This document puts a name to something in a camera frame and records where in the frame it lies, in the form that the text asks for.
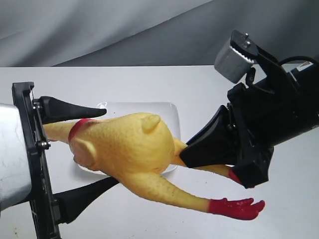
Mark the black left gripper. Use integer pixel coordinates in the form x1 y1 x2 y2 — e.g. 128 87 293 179
11 82 119 239

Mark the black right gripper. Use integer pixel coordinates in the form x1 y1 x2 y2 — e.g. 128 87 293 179
179 75 319 189

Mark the black camera cable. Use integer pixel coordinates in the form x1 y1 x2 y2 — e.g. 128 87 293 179
279 56 315 68

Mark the yellow rubber chicken toy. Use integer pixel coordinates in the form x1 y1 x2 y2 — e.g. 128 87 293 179
44 113 265 221

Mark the white square plate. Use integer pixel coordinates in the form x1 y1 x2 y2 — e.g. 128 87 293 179
74 101 182 177

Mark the grey backdrop cloth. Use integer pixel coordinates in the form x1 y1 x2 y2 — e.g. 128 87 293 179
0 0 319 67

